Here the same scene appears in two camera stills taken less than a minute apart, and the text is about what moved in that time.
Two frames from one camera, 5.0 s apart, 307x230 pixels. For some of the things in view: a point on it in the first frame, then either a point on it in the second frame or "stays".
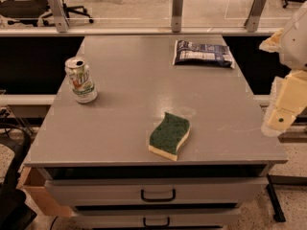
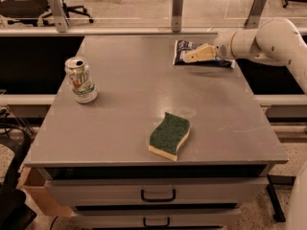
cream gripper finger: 290,103 to 206,53
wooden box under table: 33,181 stays
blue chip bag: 205,55 stays
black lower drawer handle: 156,225 stays
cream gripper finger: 273,43 to 198,48
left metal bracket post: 61,23 stays
